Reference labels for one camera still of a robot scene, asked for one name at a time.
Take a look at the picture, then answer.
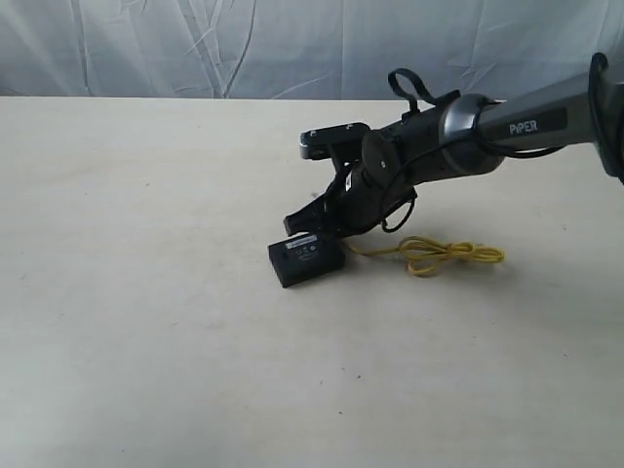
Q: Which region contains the white backdrop curtain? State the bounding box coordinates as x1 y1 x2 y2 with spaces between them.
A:
1 0 623 99

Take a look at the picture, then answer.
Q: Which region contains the yellow ethernet cable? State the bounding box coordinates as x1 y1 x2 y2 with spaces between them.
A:
348 236 506 278

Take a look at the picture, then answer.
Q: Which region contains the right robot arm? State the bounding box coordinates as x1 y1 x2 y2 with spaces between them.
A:
284 53 623 238

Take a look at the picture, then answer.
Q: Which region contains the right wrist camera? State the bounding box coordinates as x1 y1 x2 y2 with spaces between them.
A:
299 122 371 162

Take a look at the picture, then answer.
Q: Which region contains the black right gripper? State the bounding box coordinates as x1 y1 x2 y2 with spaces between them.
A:
283 165 416 238

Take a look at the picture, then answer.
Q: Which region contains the small black box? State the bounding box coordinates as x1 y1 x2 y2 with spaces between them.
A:
267 234 346 289

